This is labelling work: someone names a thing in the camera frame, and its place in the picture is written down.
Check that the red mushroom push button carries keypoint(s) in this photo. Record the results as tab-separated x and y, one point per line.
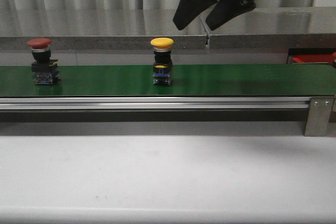
334	60
45	70

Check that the grey stone counter slab right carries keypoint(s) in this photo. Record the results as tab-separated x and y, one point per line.
275	28

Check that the grey stone counter slab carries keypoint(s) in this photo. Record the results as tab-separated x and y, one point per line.
275	28
97	29

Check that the green conveyor belt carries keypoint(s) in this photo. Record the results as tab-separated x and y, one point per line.
188	80

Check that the red plastic tray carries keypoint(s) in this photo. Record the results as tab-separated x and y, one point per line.
328	58

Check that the grey stone counter slab left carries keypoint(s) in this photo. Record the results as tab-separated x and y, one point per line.
97	29

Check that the steel conveyor support bracket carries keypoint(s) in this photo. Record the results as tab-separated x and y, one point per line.
320	109

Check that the aluminium conveyor side rail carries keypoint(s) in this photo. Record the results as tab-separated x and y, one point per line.
151	103

